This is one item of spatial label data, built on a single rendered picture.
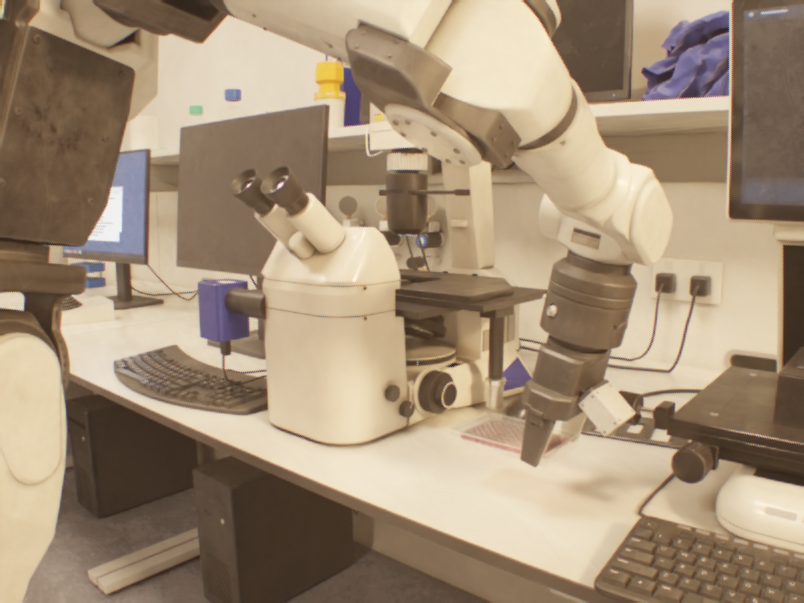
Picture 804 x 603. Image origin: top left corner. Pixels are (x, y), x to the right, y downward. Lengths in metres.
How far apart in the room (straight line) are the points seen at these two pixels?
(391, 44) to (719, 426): 0.53
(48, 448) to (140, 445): 1.82
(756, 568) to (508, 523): 0.25
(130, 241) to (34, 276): 1.46
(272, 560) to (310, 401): 0.97
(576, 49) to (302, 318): 0.81
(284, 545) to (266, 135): 1.06
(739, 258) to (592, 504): 0.75
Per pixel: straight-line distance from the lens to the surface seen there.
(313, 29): 0.48
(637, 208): 0.59
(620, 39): 1.37
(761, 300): 1.40
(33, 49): 0.62
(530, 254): 1.57
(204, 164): 1.62
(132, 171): 2.14
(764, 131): 0.87
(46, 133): 0.63
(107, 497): 2.50
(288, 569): 1.90
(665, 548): 0.67
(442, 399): 0.97
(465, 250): 1.21
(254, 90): 2.52
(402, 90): 0.43
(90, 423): 2.39
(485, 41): 0.46
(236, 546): 1.74
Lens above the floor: 1.09
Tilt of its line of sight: 9 degrees down
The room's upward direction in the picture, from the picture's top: straight up
